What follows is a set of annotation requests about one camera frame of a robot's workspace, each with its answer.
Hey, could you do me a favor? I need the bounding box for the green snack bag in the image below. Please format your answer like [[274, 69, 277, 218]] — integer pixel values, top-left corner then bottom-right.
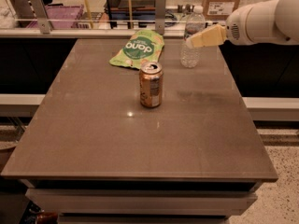
[[109, 30, 164, 70]]

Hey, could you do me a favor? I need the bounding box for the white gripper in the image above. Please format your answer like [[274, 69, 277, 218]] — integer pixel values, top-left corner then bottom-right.
[[186, 5, 257, 49]]

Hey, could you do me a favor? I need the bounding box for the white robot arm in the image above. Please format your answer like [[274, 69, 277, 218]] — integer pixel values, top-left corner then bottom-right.
[[186, 0, 299, 49]]

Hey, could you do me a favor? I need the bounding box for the purple plastic crate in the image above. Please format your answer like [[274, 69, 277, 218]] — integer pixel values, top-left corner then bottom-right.
[[25, 4, 85, 30]]

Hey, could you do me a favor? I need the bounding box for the metal railing post left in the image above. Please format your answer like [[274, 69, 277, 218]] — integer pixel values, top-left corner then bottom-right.
[[30, 0, 51, 34]]

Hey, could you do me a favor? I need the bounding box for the metal railing post centre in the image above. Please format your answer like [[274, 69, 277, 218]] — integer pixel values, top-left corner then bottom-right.
[[155, 0, 166, 35]]

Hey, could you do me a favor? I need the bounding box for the metal railing post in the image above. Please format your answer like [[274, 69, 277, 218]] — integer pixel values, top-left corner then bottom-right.
[[155, 0, 166, 35], [30, 0, 51, 34]]

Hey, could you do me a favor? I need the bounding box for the orange soda can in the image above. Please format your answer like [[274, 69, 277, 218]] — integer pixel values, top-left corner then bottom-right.
[[139, 62, 164, 108]]

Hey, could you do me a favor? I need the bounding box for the cardboard box with label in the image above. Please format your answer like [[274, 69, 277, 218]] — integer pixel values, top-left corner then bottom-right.
[[201, 0, 247, 21]]

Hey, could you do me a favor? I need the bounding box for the clear plastic water bottle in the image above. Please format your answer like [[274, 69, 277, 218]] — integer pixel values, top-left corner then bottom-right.
[[179, 5, 206, 69]]

